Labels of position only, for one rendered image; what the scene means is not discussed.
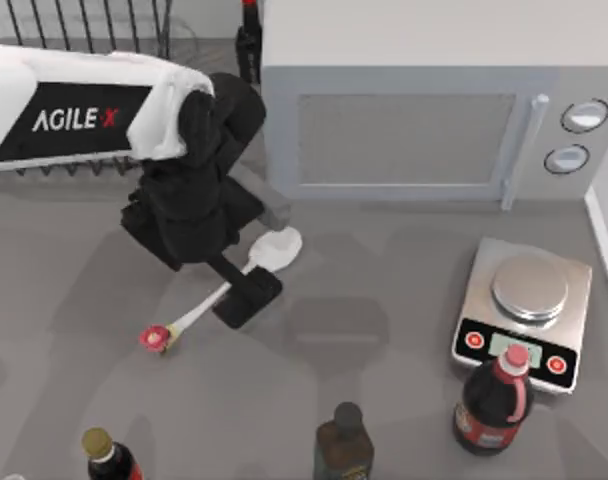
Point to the microwave oven door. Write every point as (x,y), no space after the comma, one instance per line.
(404,140)

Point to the slim black bottle, red top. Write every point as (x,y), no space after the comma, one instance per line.
(249,45)

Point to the small microwave knob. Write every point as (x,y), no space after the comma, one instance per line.
(566,158)

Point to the dark bottle with olive cap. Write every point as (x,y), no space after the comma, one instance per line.
(106,457)

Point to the large microwave knob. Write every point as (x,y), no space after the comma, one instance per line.
(585,116)

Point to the silver kitchen scale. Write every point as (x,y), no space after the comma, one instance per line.
(529,290)

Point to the pale grey microwave oven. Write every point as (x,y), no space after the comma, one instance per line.
(434,45)

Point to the dark bottle with red cap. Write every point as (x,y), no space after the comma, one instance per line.
(491,405)

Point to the brown bottle with grey cap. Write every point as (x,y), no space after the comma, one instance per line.
(343,445)

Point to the white spoon with red flower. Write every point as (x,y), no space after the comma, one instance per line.
(276,247)

